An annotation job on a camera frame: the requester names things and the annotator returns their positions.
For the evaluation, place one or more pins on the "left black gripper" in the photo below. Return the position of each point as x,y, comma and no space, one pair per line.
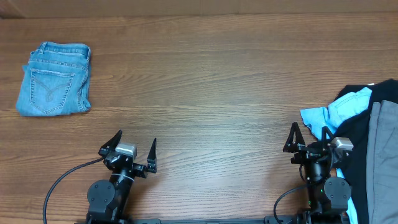
142,170

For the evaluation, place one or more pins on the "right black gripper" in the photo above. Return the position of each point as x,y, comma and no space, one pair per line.
306,152

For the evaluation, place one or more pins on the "grey shorts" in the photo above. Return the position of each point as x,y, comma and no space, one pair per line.
381,163

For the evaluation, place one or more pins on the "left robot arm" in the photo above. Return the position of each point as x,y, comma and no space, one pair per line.
108,198

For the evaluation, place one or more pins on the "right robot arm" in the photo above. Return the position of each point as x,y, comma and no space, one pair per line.
327,195

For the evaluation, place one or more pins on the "light blue shirt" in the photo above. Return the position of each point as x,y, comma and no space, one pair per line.
352,101

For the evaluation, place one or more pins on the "black garment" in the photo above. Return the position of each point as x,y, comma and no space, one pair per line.
357,129

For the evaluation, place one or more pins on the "folded blue jeans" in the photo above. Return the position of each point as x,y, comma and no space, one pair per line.
56,81

